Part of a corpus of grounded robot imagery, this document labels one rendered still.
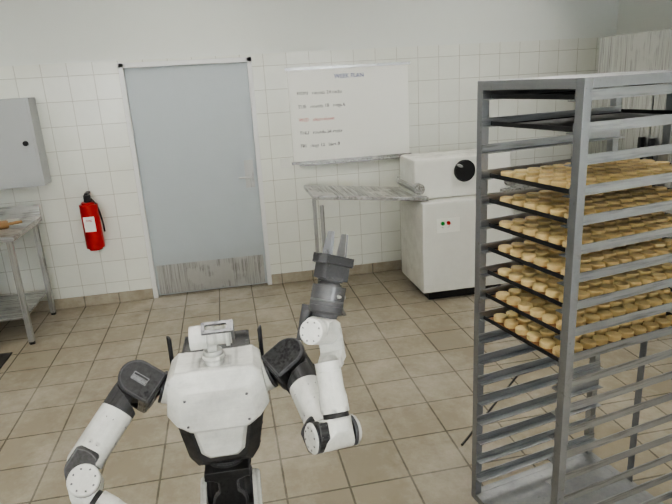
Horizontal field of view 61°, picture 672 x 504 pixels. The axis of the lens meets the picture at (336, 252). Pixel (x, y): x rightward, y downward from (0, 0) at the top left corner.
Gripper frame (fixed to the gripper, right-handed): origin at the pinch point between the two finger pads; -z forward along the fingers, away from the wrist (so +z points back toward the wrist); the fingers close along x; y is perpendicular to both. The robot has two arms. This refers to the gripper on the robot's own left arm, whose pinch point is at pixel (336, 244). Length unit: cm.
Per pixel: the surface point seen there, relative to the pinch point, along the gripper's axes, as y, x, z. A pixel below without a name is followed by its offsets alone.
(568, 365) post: -27, -78, 23
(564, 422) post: -24, -86, 42
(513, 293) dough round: 5, -92, 3
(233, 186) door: 349, -160, -66
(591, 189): -33, -65, -29
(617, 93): -39, -61, -56
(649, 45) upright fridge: 57, -296, -188
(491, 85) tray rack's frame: 0, -55, -63
